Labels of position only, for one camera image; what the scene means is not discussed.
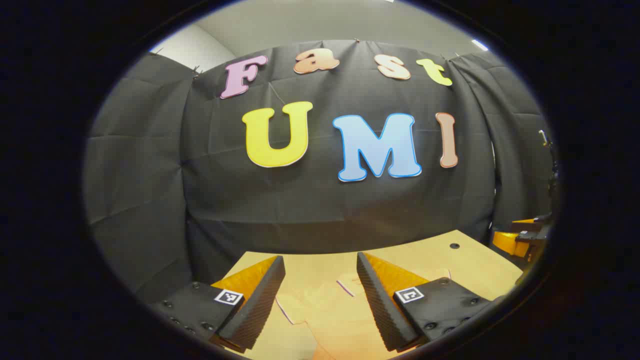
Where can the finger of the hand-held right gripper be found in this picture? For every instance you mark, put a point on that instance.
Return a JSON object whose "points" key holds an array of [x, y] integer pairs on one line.
{"points": [[527, 225], [510, 244]]}

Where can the black backdrop cloth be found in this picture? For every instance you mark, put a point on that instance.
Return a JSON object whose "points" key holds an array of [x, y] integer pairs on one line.
{"points": [[310, 200]]}

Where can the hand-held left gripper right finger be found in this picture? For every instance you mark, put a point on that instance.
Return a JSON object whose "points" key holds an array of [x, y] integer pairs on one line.
{"points": [[380, 305]]}

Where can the ceiling light strip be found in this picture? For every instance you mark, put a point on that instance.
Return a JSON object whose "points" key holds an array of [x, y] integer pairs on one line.
{"points": [[480, 45]]}

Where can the orange T-shirt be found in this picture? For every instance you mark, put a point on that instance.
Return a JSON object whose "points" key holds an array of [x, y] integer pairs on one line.
{"points": [[330, 315]]}

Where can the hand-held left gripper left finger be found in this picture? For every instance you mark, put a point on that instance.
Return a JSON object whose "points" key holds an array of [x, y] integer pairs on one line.
{"points": [[260, 305]]}

